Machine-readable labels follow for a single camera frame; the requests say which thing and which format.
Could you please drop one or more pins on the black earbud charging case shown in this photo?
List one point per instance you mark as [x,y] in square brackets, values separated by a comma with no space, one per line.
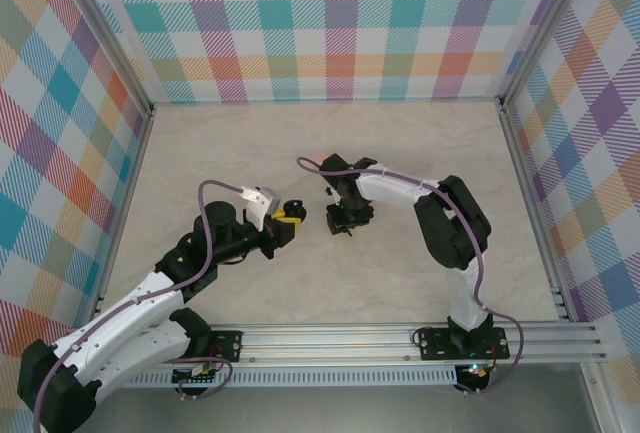
[295,208]

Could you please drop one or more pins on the aluminium frame floor rail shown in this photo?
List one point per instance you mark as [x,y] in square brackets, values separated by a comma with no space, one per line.
[521,168]
[134,168]

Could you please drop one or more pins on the small controller circuit board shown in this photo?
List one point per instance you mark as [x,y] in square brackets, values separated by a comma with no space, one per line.
[477,372]
[195,378]

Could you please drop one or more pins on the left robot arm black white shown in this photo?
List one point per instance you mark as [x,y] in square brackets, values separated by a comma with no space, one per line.
[125,313]

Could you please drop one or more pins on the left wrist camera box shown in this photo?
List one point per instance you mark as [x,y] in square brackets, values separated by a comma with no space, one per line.
[255,208]

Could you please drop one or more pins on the pink earbud charging case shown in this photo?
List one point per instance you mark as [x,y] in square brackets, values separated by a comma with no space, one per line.
[319,156]

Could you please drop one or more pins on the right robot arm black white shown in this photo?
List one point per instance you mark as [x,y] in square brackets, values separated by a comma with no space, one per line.
[455,223]

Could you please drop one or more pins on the grey metal panel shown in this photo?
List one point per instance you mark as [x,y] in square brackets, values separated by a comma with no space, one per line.
[325,413]

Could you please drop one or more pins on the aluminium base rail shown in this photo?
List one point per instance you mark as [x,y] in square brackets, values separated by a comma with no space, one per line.
[325,343]

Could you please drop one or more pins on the aluminium frame post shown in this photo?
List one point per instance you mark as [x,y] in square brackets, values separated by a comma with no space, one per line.
[537,28]
[117,38]

